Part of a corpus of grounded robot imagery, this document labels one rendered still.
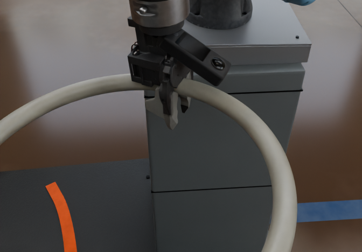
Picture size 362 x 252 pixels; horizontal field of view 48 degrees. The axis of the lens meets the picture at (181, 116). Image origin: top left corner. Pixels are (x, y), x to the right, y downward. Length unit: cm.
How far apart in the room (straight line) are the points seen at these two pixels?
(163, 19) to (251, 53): 45
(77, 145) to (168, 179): 94
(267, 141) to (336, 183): 140
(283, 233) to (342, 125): 181
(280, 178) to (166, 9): 28
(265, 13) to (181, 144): 42
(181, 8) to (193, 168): 67
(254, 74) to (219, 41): 12
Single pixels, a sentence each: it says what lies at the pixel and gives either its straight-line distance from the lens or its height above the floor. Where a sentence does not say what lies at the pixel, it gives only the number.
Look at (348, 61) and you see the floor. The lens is 284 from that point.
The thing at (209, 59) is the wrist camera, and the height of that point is 106.
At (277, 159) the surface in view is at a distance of 56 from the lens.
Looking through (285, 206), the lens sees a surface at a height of 100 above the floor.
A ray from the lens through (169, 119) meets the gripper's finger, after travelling 70.
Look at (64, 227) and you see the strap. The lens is 174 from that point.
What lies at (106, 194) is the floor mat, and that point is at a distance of 181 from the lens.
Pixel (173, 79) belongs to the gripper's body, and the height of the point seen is 102.
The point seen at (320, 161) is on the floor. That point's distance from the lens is 204.
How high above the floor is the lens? 140
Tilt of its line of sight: 40 degrees down
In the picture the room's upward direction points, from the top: straight up
